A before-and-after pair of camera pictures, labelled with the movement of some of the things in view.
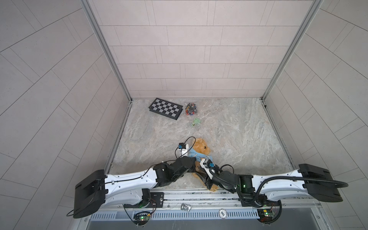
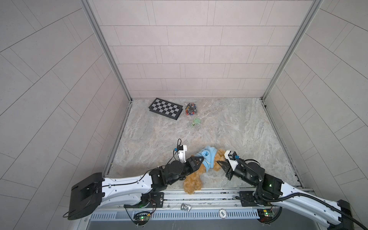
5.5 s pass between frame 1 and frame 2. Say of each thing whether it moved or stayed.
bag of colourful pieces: stayed
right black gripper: moved
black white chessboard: stayed
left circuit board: stayed
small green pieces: stayed
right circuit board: stayed
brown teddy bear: moved
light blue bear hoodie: moved
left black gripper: stayed
